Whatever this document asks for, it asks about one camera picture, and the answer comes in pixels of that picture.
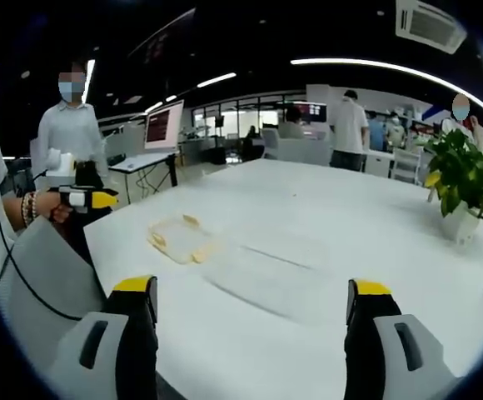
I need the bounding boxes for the person's left hand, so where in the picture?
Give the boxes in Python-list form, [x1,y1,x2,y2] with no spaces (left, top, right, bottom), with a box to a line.
[35,190,74,225]

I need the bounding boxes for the clear container lid yellow latches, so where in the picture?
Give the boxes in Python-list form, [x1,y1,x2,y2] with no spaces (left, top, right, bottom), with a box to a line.
[147,213,222,266]

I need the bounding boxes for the black cable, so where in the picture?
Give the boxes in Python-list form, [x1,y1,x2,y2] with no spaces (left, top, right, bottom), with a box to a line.
[0,137,85,323]

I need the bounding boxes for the computer monitor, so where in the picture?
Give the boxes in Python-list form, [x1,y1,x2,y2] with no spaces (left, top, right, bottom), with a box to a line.
[142,98,185,153]

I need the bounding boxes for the short ceiling light strip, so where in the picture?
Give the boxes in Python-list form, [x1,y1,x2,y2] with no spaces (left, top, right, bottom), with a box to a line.
[196,72,238,89]

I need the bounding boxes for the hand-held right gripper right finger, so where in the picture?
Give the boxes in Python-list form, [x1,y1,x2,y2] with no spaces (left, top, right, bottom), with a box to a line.
[343,277,464,400]

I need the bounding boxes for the white chair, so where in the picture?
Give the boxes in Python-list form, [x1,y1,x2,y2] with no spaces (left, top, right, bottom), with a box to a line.
[390,147,422,185]

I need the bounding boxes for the ceiling air conditioner vent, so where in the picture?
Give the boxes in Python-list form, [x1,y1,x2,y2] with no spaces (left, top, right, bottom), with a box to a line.
[394,0,469,55]

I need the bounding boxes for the beaded bracelets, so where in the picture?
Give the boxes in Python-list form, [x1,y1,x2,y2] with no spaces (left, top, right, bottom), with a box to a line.
[19,190,39,228]

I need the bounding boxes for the white side desk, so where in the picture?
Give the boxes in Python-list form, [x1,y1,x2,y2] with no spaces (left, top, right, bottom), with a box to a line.
[107,151,181,205]

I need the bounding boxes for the long curved ceiling light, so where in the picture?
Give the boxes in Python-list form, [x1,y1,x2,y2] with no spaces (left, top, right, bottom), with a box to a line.
[290,57,483,128]

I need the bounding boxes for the green potted plant white pot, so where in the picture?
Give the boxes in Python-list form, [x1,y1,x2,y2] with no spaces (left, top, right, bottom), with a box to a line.
[421,127,483,248]

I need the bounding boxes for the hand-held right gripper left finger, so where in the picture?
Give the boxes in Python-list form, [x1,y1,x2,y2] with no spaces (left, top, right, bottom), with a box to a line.
[46,274,160,400]

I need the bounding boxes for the wall screen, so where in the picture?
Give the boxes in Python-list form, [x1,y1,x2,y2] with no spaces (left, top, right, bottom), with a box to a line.
[296,101,328,124]

